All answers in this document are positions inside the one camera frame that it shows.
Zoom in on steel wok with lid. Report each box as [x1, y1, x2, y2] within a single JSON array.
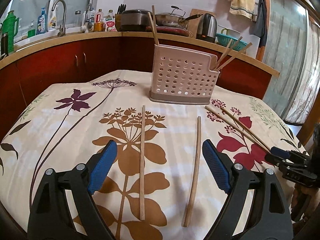
[[155, 5, 203, 29]]

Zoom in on black rice cooker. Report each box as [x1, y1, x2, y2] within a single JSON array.
[[120, 9, 150, 32]]

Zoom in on white green-handled mug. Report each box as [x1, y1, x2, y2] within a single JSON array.
[[220, 28, 241, 39]]

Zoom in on wooden cutting board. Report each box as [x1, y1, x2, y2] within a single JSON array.
[[187, 9, 216, 38]]

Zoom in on blue detergent bottle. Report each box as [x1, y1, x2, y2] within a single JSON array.
[[36, 7, 48, 35]]

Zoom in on small green bottle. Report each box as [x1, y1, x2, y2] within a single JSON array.
[[27, 21, 36, 38]]

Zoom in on floral tablecloth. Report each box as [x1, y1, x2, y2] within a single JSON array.
[[1, 70, 305, 239]]

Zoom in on wooden chopstick in holder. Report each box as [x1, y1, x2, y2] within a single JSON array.
[[213, 36, 242, 70], [148, 12, 159, 46]]

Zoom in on teal plastic colander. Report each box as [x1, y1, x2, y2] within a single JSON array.
[[216, 34, 247, 51]]

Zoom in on yellow hanging towel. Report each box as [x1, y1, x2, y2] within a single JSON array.
[[229, 0, 255, 20]]

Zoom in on cooking oil bottle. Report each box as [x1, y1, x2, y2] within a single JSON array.
[[93, 9, 105, 32]]

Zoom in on green thermos jug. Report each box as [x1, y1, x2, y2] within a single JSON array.
[[2, 10, 20, 54]]

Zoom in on red white snack bag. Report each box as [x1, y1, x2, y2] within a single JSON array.
[[104, 9, 117, 31]]

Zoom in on red kitchen cabinets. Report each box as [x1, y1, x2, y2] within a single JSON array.
[[1, 33, 279, 139]]

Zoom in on stainless electric kettle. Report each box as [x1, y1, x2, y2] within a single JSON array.
[[196, 13, 217, 43]]

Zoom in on chrome sink faucet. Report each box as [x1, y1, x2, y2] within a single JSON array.
[[50, 0, 68, 38]]

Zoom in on dark hanging cloth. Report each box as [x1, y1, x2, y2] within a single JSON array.
[[252, 0, 267, 48]]

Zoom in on wooden framed glass door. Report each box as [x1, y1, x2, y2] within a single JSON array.
[[263, 0, 319, 145]]

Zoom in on red induction cooktop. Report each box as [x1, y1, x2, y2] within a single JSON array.
[[157, 26, 189, 37]]

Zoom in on white spray bottle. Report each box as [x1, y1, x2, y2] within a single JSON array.
[[48, 5, 59, 31]]

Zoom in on knife block with knives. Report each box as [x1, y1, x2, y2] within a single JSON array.
[[114, 4, 126, 31]]

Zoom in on beige perforated utensil holder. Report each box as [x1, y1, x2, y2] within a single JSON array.
[[149, 44, 220, 105]]

